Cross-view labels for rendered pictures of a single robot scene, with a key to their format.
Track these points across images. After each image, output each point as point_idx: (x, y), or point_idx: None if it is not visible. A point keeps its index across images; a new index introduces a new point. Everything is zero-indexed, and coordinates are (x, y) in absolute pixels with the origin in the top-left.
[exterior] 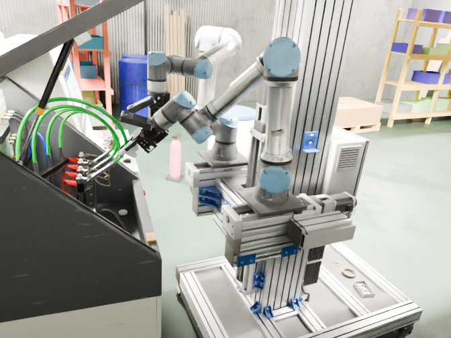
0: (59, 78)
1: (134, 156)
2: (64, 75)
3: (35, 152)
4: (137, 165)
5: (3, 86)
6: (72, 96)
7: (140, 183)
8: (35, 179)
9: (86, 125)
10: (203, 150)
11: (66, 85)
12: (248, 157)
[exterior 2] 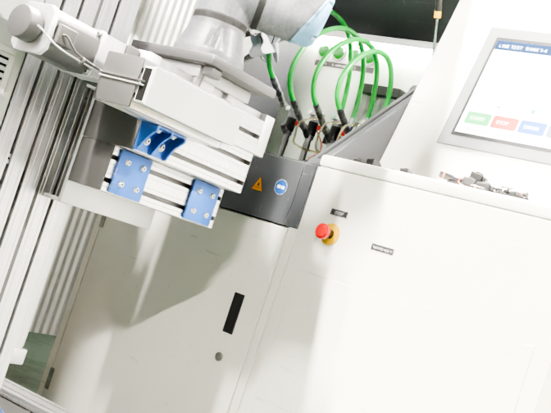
0: (448, 29)
1: (251, 54)
2: (507, 40)
3: (354, 105)
4: (343, 159)
5: (426, 47)
6: (499, 77)
7: (291, 159)
8: (244, 56)
9: (544, 171)
10: (267, 85)
11: (480, 50)
12: (134, 17)
